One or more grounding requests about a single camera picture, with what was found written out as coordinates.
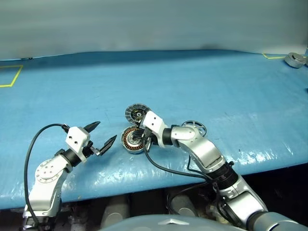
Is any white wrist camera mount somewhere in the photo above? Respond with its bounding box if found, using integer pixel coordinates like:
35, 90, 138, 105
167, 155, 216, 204
141, 111, 169, 148
65, 127, 91, 162

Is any round finned motor lid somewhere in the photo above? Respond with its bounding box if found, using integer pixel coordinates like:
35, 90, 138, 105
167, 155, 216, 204
124, 103, 152, 125

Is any grey robot torso with emblem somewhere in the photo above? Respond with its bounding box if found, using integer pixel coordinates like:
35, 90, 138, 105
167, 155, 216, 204
101, 214, 244, 231

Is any motor housing with copper windings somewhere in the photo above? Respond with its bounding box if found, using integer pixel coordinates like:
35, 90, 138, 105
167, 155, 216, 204
120, 126, 148, 154

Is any grey rounded shape under table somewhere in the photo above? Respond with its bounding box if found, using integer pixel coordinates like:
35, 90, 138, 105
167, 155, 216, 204
100, 195, 132, 228
167, 192, 199, 218

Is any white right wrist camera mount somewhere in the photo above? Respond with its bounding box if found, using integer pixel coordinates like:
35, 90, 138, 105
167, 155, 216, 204
141, 111, 169, 148

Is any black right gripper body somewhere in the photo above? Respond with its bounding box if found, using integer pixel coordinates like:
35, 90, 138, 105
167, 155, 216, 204
141, 127, 153, 144

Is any blue plastic table cover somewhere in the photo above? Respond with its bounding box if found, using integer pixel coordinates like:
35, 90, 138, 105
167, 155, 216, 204
0, 49, 308, 205

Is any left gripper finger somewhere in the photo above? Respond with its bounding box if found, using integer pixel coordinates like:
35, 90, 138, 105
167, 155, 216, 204
98, 134, 118, 157
83, 121, 101, 133

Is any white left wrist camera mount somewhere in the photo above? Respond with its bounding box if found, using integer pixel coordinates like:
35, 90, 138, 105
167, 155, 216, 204
65, 127, 91, 162

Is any yellow tape square outline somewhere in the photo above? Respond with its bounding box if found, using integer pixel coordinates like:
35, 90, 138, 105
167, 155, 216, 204
0, 64, 24, 88

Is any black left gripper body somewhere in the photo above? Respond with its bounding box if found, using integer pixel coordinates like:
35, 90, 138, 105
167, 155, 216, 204
82, 141, 101, 158

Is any yellow tape corner mark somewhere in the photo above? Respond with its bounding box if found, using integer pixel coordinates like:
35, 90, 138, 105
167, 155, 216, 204
262, 52, 287, 60

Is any grey metal cylinder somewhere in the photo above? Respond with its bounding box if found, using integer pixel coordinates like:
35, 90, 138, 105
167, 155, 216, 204
284, 52, 308, 69

